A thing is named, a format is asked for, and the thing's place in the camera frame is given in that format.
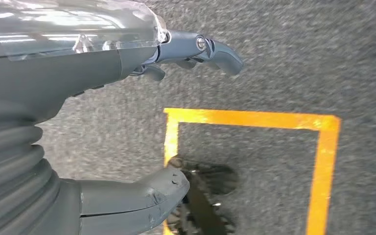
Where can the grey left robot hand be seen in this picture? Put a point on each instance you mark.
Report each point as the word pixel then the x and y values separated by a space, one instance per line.
pixel 61 65

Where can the yellow floor tape square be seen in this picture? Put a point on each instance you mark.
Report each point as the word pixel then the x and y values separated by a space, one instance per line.
pixel 324 181

